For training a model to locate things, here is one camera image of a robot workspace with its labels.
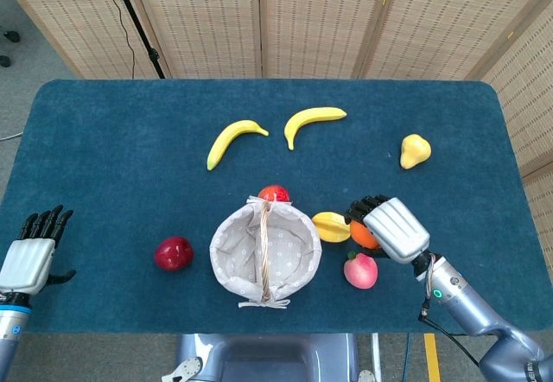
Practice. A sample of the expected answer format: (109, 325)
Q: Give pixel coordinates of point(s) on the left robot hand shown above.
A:
(26, 265)

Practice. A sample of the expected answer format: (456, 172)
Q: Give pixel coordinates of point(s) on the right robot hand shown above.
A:
(395, 228)

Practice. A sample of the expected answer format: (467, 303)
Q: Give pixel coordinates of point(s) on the orange fruit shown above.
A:
(362, 235)

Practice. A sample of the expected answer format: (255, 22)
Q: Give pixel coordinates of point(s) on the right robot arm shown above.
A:
(471, 308)

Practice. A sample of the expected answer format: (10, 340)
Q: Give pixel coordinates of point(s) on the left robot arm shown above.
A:
(10, 330)

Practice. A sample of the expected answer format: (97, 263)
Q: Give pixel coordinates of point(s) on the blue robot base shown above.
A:
(268, 358)

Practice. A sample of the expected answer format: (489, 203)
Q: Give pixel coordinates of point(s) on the cloth-lined wicker basket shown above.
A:
(265, 254)

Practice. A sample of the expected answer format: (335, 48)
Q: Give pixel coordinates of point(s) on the pink peach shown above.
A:
(361, 271)

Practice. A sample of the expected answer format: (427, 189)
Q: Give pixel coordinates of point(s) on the yellow starfruit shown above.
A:
(330, 227)

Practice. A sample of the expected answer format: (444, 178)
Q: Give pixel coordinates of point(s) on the yellow pear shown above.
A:
(414, 152)

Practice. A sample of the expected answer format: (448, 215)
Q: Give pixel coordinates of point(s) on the blue table mat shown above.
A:
(108, 183)

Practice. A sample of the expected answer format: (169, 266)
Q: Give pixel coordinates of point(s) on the red yellow apple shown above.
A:
(273, 192)

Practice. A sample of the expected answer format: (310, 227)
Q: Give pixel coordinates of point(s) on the short curved yellow banana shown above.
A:
(309, 118)

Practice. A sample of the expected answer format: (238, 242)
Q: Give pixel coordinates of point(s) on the dark red apple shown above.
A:
(174, 253)

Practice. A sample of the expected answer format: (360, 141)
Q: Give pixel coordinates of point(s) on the long curved yellow banana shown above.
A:
(231, 140)

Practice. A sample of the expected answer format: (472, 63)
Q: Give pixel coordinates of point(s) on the black chair caster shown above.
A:
(4, 61)
(11, 36)

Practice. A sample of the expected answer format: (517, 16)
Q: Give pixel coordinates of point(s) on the bamboo folding screen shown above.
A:
(302, 19)

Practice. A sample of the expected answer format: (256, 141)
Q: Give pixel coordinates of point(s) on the black tripod pole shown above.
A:
(136, 21)

